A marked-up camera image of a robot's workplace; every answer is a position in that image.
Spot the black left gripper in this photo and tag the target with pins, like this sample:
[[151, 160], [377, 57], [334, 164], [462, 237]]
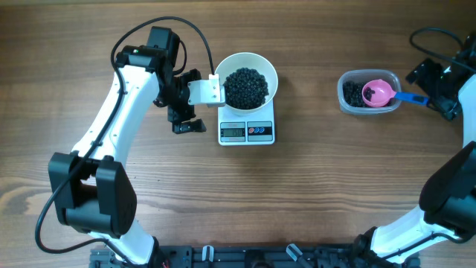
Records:
[[187, 112]]

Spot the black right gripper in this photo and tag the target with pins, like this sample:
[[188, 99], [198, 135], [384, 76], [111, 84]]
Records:
[[428, 70]]

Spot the pink scoop blue handle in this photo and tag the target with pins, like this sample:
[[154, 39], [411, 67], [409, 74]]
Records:
[[378, 93]]

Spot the white bowl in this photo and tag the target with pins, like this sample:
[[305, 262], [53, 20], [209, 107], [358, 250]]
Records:
[[249, 60]]

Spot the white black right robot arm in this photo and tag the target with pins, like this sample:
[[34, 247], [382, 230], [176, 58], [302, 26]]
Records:
[[446, 209]]

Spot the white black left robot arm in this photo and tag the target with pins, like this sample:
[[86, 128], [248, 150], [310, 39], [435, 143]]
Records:
[[91, 191]]

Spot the black beans in bowl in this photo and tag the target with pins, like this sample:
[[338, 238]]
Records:
[[245, 89]]

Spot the white digital kitchen scale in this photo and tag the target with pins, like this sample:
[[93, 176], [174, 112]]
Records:
[[256, 128]]

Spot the clear container of black beans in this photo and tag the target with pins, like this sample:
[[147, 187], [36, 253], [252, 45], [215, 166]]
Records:
[[351, 84]]

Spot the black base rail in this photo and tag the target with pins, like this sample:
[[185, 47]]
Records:
[[240, 257]]

